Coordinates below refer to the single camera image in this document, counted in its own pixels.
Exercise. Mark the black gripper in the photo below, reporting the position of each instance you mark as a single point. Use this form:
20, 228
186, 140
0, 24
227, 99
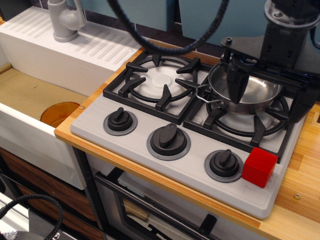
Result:
282, 50

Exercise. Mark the stainless steel pan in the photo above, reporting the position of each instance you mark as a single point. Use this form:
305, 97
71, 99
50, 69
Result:
258, 96

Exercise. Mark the red cube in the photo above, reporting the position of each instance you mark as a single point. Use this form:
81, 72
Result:
259, 166

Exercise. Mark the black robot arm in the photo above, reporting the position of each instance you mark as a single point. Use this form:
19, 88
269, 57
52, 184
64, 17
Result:
285, 14

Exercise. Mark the black right stove knob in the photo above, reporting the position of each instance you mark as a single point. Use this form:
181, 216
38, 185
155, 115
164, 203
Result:
224, 166

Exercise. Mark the black stove knob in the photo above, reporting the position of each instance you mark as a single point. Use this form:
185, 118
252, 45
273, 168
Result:
168, 143
224, 166
120, 122

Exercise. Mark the black middle stove knob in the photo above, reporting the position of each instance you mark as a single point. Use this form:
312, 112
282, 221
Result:
168, 143

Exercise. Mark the grey toy stove top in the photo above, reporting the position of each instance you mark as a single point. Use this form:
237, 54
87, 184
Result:
188, 170

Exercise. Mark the black left stove knob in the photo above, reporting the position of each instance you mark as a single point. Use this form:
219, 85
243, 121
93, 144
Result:
120, 122

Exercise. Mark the black right burner grate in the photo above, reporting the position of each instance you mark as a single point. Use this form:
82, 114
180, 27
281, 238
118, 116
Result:
268, 130

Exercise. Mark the black burner grate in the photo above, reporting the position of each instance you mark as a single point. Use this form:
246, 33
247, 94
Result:
268, 130
159, 85

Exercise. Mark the black left burner grate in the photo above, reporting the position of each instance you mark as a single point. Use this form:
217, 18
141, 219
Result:
159, 85

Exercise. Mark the grey toy faucet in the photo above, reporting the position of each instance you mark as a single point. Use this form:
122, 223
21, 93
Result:
65, 22

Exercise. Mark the white toy sink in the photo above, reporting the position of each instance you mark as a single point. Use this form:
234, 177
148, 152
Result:
37, 72

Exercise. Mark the wooden drawer front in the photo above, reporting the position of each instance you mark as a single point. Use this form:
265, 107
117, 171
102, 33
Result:
78, 217

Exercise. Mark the oven door with handle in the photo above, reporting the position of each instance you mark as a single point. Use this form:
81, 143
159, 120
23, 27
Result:
144, 211

